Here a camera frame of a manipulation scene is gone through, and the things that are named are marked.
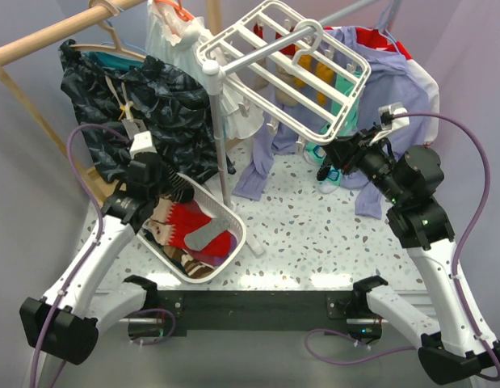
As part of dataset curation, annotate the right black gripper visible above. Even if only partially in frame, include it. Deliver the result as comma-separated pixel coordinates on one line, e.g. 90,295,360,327
320,124,407,204

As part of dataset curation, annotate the black striped sock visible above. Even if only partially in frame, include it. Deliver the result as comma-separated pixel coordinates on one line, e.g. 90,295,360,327
317,156,333,182
166,171,196,204

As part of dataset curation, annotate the white plastic sock hanger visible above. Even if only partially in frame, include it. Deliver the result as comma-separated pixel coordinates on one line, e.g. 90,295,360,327
196,1,372,146

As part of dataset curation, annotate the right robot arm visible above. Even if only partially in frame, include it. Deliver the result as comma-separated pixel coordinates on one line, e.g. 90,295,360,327
323,130,500,386

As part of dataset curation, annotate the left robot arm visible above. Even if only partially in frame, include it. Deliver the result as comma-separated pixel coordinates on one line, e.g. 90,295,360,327
19,152,195,365

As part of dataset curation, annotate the orange clothes hanger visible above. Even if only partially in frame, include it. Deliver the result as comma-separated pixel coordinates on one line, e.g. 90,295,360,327
154,0,195,22

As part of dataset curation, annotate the wooden clothes hanger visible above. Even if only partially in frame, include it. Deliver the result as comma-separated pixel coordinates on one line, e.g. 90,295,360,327
69,0,148,62

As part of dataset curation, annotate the red sock in basket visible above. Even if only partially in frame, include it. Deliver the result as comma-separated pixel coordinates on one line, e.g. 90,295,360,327
166,204,231,257

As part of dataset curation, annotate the white laundry basket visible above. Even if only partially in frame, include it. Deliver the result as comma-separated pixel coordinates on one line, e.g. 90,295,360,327
140,176,247,284

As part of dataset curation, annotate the grey sock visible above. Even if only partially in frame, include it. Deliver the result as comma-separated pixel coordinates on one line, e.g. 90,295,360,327
183,217,230,251

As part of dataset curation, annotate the lavender shirt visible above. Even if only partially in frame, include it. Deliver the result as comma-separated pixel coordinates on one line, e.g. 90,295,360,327
233,26,439,219

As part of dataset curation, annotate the brown striped sock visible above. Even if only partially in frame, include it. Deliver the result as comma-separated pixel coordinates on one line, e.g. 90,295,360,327
163,246,214,279

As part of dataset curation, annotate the mustard yellow sock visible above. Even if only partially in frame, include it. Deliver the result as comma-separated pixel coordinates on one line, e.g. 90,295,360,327
293,54,313,90
313,62,334,108

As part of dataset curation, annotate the garment price tag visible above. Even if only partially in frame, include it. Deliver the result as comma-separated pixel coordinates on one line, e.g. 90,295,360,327
121,119,150,140

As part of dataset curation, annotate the red and beige sock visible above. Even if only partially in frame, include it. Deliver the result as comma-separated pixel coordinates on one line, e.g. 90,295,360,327
273,64,299,107
253,57,269,91

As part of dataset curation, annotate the dark leaf-print garment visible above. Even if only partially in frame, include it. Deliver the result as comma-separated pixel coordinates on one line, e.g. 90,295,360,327
59,40,218,184

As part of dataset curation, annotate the white ruffled dress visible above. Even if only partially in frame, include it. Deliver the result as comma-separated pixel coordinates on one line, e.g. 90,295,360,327
145,1,264,139

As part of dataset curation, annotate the wooden garment rack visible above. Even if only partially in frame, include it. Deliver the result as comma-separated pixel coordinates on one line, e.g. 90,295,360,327
0,0,250,203

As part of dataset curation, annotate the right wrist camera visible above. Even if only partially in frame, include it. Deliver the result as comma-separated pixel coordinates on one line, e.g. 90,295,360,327
378,103,410,132

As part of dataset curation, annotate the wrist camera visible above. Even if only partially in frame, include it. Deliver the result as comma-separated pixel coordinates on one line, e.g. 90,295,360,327
129,130,157,158
378,103,410,132

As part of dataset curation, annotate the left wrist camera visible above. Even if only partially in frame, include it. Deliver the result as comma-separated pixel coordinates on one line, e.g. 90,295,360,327
129,130,157,158

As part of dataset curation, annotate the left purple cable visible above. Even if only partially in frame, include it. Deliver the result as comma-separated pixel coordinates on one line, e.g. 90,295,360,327
29,123,178,388

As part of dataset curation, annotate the purple cable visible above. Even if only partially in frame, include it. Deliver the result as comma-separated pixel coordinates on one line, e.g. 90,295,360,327
304,112,500,383
29,123,178,388

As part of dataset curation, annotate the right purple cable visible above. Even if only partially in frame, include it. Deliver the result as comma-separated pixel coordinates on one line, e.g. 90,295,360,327
304,112,500,383

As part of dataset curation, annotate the blue wire hanger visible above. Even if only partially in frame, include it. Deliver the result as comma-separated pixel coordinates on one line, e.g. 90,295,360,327
376,0,412,61

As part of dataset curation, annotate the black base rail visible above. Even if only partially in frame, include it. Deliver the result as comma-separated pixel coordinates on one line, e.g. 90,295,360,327
151,290,384,343

